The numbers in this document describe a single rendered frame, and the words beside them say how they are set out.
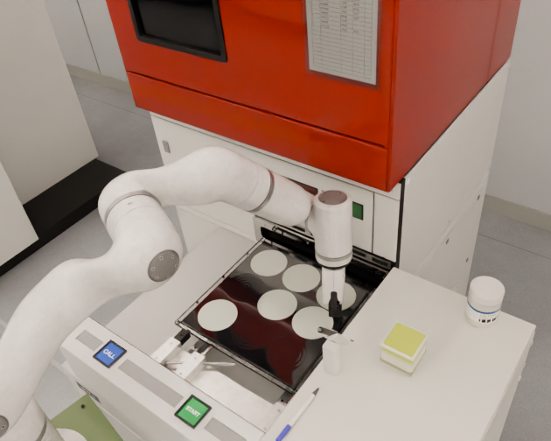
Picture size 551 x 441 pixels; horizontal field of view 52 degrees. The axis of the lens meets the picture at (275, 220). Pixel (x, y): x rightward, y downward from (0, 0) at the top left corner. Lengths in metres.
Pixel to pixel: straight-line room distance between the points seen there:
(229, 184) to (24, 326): 0.41
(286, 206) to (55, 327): 0.45
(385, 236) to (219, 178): 0.57
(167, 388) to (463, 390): 0.61
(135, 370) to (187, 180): 0.53
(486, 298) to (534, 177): 1.76
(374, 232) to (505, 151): 1.63
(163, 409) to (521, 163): 2.19
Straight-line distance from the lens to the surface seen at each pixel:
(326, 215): 1.18
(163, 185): 0.96
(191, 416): 1.21
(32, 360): 1.03
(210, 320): 1.43
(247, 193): 0.98
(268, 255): 1.56
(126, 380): 1.31
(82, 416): 1.45
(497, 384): 1.25
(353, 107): 1.15
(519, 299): 2.74
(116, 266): 0.91
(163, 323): 1.57
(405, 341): 1.20
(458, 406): 1.21
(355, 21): 1.07
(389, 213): 1.33
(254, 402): 1.30
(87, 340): 1.42
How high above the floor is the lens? 1.98
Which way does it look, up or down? 40 degrees down
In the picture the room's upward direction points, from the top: 7 degrees counter-clockwise
